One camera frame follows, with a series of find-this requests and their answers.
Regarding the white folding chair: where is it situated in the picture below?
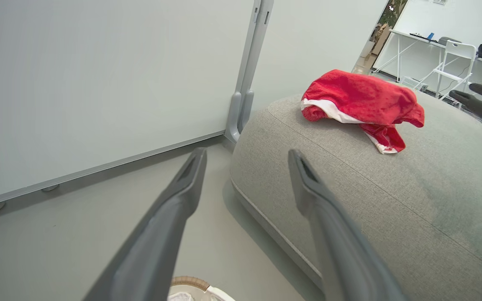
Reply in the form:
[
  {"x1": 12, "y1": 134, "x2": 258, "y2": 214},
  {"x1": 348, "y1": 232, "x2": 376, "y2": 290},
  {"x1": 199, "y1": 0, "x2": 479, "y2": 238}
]
[{"x1": 414, "y1": 40, "x2": 478, "y2": 101}]

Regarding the white wire basket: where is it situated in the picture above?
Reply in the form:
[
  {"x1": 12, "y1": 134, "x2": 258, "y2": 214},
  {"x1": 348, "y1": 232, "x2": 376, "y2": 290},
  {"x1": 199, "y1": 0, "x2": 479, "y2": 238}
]
[{"x1": 399, "y1": 76, "x2": 429, "y2": 92}]

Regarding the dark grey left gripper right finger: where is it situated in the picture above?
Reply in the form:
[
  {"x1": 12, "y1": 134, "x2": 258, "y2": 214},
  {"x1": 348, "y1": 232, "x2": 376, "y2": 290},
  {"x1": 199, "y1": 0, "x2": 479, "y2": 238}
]
[{"x1": 288, "y1": 149, "x2": 408, "y2": 301}]

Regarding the green plant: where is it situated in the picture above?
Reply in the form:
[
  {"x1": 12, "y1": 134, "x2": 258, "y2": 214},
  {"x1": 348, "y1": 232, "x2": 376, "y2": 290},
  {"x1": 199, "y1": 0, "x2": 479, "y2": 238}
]
[{"x1": 385, "y1": 0, "x2": 409, "y2": 26}]

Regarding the large white partition panel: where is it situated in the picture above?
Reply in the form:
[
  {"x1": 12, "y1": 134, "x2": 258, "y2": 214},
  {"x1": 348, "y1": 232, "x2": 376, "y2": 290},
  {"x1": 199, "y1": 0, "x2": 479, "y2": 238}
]
[{"x1": 0, "y1": 0, "x2": 255, "y2": 210}]

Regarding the wicker laundry basket white liner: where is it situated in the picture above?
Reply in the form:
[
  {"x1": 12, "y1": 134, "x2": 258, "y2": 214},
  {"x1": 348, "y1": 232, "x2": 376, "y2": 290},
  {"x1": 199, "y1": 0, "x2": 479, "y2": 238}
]
[{"x1": 169, "y1": 275, "x2": 236, "y2": 301}]

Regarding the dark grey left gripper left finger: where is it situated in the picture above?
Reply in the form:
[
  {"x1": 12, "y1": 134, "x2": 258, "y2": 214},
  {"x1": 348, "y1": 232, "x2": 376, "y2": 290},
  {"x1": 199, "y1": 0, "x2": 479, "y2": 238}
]
[{"x1": 82, "y1": 147, "x2": 208, "y2": 301}]

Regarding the grey partition post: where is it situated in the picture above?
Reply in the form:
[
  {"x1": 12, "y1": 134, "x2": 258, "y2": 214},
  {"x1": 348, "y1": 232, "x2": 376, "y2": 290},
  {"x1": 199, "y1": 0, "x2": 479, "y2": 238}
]
[{"x1": 224, "y1": 0, "x2": 275, "y2": 143}]

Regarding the red and white garment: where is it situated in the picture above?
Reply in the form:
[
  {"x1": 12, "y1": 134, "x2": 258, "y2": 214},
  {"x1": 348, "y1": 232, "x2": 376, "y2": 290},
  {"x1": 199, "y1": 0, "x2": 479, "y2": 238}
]
[{"x1": 300, "y1": 69, "x2": 426, "y2": 154}]

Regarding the grey fabric ottoman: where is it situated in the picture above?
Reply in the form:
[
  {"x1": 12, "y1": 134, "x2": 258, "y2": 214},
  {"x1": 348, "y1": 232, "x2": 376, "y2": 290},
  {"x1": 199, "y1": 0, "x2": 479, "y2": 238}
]
[{"x1": 229, "y1": 90, "x2": 482, "y2": 301}]

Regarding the narrow white partition panel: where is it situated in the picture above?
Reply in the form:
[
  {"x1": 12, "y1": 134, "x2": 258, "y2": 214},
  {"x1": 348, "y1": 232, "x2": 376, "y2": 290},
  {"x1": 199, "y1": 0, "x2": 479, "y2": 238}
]
[{"x1": 250, "y1": 0, "x2": 389, "y2": 114}]

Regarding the white long table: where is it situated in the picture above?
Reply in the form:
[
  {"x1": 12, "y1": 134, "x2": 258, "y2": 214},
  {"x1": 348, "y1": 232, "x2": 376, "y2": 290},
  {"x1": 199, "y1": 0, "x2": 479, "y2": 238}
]
[{"x1": 372, "y1": 29, "x2": 482, "y2": 86}]

